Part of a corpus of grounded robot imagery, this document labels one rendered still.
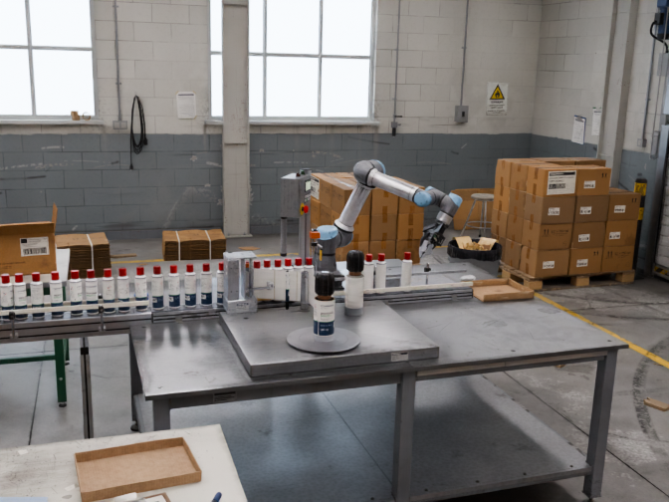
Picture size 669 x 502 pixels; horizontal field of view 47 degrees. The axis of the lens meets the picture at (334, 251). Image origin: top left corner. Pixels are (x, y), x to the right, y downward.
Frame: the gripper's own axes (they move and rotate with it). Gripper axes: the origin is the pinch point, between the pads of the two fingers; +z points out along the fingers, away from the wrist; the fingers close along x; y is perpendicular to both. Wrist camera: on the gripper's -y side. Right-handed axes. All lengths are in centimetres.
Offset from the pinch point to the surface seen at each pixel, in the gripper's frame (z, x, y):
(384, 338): 39, -29, 64
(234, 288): 55, -83, 18
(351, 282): 27, -41, 33
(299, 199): 6, -73, 2
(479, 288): -0.2, 46.3, -9.6
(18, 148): 112, -203, -539
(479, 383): 48, 85, -20
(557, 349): 7, 38, 82
